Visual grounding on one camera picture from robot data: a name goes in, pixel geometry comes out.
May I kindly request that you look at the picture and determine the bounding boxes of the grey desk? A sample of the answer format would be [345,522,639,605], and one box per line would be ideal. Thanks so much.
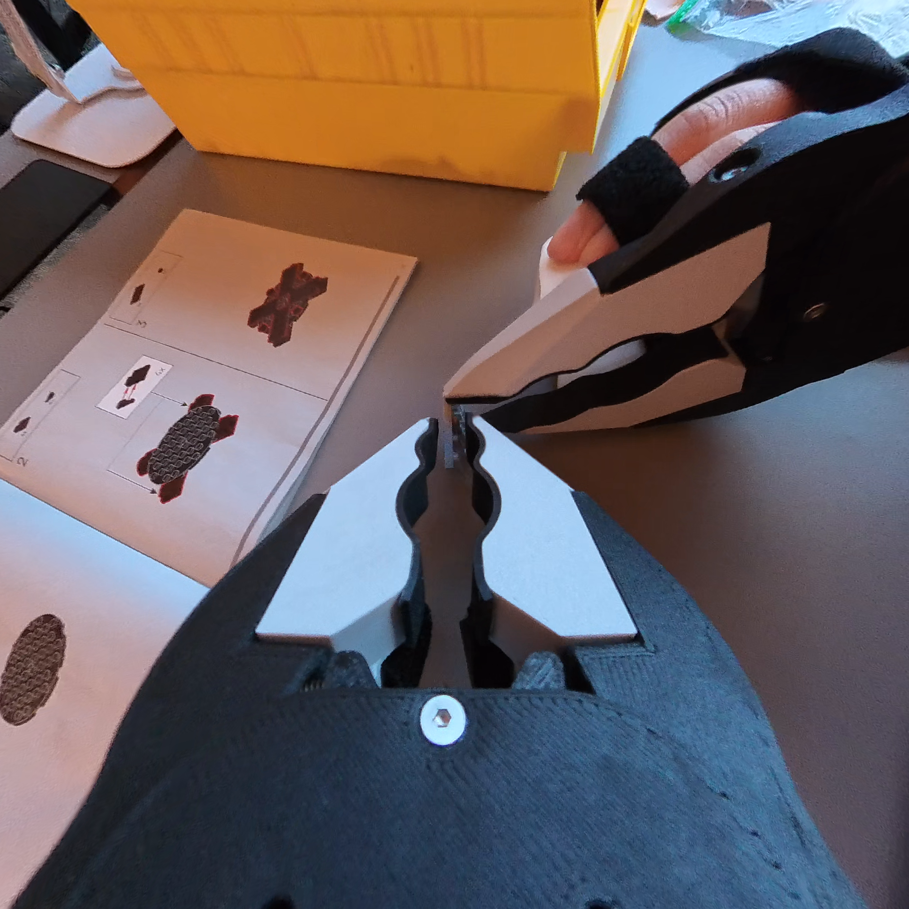
[0,21,909,909]

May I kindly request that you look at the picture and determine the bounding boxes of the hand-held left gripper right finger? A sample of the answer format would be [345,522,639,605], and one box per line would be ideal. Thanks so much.
[462,414,638,688]

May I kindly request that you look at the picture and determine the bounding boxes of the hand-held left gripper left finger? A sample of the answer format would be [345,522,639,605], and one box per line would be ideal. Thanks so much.
[256,418,440,688]

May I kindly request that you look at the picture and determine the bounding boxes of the instruction booklet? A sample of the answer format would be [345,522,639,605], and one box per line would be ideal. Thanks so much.
[0,208,419,803]

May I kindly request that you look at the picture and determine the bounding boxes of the crumpled clear plastic bag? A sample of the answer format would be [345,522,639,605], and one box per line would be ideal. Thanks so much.
[668,0,909,45]

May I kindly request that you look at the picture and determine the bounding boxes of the yellow plastic parts bin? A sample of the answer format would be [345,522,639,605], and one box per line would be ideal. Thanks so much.
[67,0,647,193]

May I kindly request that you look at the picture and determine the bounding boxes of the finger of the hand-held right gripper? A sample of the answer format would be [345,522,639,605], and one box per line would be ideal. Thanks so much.
[486,350,748,436]
[442,222,773,400]

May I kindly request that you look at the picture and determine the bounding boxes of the person's right hand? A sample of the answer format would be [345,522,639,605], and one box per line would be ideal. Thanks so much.
[548,77,805,266]

